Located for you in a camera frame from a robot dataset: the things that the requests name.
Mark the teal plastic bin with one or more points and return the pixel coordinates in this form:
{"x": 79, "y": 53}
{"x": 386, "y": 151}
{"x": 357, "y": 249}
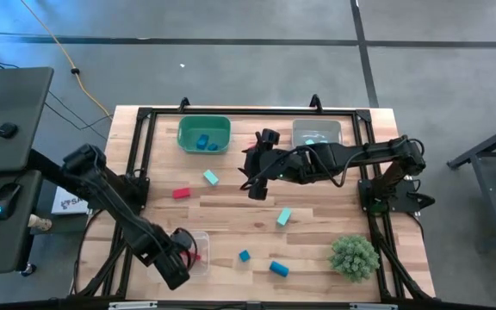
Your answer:
{"x": 213, "y": 127}

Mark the beige cork object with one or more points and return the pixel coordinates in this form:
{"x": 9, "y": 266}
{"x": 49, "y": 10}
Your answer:
{"x": 39, "y": 222}

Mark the silver metal bracket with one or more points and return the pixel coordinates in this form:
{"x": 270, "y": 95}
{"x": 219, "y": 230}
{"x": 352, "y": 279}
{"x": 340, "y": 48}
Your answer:
{"x": 132, "y": 305}
{"x": 373, "y": 306}

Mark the light cyan cube block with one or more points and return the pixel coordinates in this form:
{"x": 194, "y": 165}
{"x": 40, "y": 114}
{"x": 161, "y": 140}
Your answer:
{"x": 309, "y": 141}

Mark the light cyan long block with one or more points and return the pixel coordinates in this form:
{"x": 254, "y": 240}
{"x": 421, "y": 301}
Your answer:
{"x": 283, "y": 216}

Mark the blue cylinder block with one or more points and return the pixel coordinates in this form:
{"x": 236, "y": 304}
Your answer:
{"x": 279, "y": 268}

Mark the red small rectangular block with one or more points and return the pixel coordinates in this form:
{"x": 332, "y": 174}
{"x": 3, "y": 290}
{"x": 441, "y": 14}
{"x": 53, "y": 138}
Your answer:
{"x": 181, "y": 193}

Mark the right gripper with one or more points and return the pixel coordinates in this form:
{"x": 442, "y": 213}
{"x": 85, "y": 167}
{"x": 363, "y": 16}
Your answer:
{"x": 271, "y": 165}

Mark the clear bin top right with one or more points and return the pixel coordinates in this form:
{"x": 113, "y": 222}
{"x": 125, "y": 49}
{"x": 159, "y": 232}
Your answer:
{"x": 317, "y": 129}

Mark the black mouse with cyan light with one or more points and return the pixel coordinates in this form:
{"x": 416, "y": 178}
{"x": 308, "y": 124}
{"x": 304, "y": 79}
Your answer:
{"x": 9, "y": 196}

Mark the blue cube block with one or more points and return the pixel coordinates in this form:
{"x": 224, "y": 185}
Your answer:
{"x": 244, "y": 256}

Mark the light cyan rectangular block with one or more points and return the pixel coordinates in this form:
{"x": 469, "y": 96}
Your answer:
{"x": 210, "y": 177}

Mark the black metal stand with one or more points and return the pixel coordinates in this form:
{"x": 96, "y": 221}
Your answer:
{"x": 489, "y": 143}

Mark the red thin bar block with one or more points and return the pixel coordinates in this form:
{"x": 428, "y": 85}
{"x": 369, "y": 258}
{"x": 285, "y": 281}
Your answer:
{"x": 194, "y": 257}

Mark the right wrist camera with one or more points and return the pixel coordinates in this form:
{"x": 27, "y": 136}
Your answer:
{"x": 269, "y": 137}

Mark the black aluminium table frame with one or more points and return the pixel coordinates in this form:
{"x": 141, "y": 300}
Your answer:
{"x": 252, "y": 111}

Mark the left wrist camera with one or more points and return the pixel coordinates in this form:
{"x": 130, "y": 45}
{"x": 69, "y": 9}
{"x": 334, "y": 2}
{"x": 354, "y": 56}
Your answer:
{"x": 183, "y": 239}

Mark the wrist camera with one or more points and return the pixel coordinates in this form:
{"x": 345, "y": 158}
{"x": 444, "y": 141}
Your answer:
{"x": 183, "y": 239}
{"x": 269, "y": 137}

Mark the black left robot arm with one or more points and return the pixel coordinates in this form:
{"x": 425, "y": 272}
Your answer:
{"x": 114, "y": 202}

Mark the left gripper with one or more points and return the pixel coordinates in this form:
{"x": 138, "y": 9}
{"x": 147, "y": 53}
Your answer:
{"x": 159, "y": 252}

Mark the green artificial potted plant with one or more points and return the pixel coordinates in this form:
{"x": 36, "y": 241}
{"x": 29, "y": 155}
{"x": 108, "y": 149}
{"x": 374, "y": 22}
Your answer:
{"x": 353, "y": 258}

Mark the small blue block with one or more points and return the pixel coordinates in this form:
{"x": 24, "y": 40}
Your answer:
{"x": 213, "y": 147}

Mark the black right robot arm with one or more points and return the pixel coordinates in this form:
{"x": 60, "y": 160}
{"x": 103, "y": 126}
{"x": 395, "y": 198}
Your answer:
{"x": 360, "y": 153}

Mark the white box with logo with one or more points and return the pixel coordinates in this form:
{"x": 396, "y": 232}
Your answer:
{"x": 65, "y": 204}

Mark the black caster wheel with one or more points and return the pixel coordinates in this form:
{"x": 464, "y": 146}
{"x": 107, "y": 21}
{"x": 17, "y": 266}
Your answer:
{"x": 28, "y": 270}

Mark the clear plastic bin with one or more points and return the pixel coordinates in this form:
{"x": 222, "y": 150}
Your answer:
{"x": 202, "y": 264}

